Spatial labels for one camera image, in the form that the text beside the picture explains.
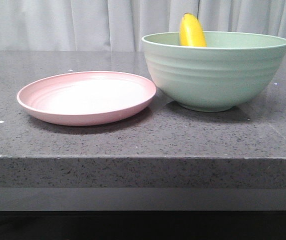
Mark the green bowl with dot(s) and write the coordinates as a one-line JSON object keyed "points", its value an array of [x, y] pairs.
{"points": [[231, 69]]}

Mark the yellow banana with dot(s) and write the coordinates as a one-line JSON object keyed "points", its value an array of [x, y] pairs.
{"points": [[191, 32]]}

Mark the pink plate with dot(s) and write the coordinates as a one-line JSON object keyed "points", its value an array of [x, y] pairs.
{"points": [[87, 98]]}

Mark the white curtain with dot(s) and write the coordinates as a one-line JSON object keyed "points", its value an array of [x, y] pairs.
{"points": [[119, 25]]}

